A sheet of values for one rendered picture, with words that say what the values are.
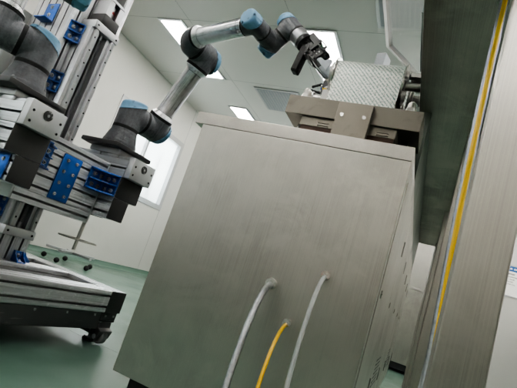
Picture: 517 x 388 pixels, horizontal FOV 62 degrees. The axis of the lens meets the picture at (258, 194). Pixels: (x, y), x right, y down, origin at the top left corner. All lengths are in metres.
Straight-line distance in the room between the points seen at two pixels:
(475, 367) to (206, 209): 0.87
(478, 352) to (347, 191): 0.66
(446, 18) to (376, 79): 0.50
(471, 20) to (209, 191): 0.79
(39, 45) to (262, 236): 1.03
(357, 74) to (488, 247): 1.10
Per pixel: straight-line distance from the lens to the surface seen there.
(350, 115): 1.27
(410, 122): 1.27
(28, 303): 1.69
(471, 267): 0.59
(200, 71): 2.08
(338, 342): 1.10
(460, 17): 1.12
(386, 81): 1.57
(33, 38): 1.73
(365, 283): 1.10
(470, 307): 0.58
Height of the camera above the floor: 0.45
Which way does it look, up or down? 11 degrees up
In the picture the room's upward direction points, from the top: 18 degrees clockwise
